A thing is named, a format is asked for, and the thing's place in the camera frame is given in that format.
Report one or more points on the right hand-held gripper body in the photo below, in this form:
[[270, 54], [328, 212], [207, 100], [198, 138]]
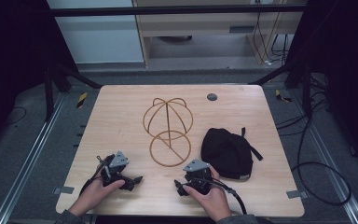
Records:
[[199, 182]]

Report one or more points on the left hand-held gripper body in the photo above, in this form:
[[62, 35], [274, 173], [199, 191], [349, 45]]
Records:
[[115, 174]]

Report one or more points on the person's right hand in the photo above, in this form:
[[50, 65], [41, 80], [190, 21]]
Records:
[[213, 202]]

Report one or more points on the person's left hand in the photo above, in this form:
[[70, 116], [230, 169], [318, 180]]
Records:
[[90, 197]]

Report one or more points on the black cap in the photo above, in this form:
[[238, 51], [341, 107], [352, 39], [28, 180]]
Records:
[[227, 152]]

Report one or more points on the grey tape piece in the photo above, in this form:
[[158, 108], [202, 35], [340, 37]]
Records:
[[63, 189], [296, 194]]

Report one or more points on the yellow black striped tape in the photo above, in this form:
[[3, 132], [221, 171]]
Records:
[[281, 96], [81, 99]]

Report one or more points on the grey round table grommet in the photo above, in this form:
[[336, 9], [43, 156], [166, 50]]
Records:
[[212, 97]]

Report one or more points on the black metal stand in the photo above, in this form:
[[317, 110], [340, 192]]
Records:
[[51, 90], [306, 90]]

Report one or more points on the white cabinet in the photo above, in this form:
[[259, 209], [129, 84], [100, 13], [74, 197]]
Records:
[[99, 37]]

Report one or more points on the black curtain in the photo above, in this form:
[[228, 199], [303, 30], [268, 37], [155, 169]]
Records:
[[345, 68], [15, 62]]

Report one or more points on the aluminium floor rail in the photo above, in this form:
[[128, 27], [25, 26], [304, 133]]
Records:
[[329, 161], [28, 158]]

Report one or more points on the black horizontal frame bar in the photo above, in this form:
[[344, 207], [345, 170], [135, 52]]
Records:
[[174, 10]]

